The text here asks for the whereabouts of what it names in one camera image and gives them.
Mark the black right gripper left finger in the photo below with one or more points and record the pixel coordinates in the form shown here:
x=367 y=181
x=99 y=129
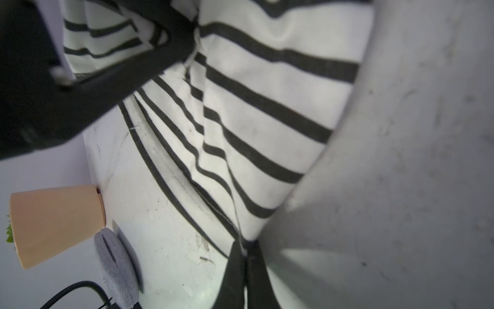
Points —
x=231 y=291

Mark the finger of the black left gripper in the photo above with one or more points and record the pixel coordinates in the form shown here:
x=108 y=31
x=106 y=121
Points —
x=40 y=110

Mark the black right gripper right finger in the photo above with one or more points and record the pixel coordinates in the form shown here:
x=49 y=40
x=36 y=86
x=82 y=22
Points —
x=260 y=294

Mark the black white striped tank top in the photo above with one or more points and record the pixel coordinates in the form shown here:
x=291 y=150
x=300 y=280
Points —
x=232 y=128

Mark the grey felt pouch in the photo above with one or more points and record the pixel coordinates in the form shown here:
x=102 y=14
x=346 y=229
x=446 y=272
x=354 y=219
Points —
x=117 y=268

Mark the potted green plant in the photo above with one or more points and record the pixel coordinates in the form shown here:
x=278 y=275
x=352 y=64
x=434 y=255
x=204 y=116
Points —
x=47 y=222

